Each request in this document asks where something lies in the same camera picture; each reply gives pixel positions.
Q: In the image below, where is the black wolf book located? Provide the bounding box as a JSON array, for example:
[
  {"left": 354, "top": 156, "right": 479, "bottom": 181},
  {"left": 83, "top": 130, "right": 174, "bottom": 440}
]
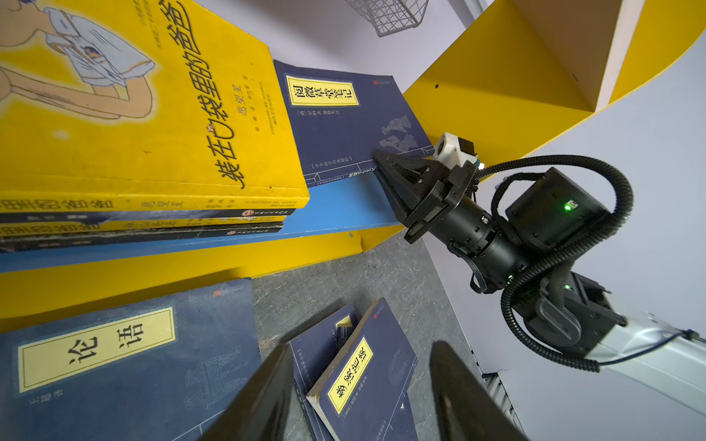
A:
[{"left": 1, "top": 209, "right": 296, "bottom": 224}]

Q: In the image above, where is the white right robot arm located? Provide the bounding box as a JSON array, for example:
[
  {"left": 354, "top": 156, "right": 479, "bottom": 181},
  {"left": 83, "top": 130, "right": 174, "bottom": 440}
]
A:
[{"left": 374, "top": 151, "right": 705, "bottom": 413}]

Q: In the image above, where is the black book orange title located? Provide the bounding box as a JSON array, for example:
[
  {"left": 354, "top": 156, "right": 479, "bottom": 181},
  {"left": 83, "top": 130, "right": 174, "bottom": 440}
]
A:
[{"left": 1, "top": 222, "right": 284, "bottom": 254}]

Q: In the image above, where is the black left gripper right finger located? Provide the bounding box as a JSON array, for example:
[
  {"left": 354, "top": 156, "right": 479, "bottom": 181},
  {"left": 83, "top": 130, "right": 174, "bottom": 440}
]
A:
[{"left": 430, "top": 341, "right": 526, "bottom": 441}]

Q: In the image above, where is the blue book yellow label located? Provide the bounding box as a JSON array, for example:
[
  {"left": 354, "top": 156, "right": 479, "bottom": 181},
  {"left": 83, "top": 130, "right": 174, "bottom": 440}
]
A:
[{"left": 1, "top": 279, "right": 261, "bottom": 440}]

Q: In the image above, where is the white wire rack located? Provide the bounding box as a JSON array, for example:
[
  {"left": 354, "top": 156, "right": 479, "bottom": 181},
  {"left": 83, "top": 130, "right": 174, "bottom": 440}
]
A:
[{"left": 346, "top": 0, "right": 428, "bottom": 37}]

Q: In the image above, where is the yellow cartoon book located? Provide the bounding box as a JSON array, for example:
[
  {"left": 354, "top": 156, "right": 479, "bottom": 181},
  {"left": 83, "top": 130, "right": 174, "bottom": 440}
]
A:
[
  {"left": 1, "top": 1, "right": 310, "bottom": 214},
  {"left": 1, "top": 216, "right": 287, "bottom": 237}
]

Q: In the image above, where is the blue book lowest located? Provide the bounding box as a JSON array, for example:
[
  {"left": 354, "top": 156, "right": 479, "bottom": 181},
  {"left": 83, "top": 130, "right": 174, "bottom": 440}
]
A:
[{"left": 288, "top": 301, "right": 357, "bottom": 440}]

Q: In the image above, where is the blue book stack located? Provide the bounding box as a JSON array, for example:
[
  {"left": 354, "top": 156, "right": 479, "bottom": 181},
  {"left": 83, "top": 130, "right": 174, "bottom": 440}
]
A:
[{"left": 274, "top": 61, "right": 433, "bottom": 187}]

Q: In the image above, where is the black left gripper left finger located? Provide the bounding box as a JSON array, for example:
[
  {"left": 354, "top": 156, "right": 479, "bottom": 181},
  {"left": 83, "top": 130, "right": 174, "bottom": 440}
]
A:
[{"left": 200, "top": 344, "right": 293, "bottom": 440}]

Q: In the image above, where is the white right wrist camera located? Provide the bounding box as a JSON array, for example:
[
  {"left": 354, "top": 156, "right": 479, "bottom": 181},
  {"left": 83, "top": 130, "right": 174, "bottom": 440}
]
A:
[{"left": 433, "top": 132, "right": 482, "bottom": 169}]

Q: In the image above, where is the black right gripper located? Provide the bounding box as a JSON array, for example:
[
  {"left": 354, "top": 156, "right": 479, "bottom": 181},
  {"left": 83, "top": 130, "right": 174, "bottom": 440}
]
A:
[{"left": 373, "top": 150, "right": 530, "bottom": 292}]

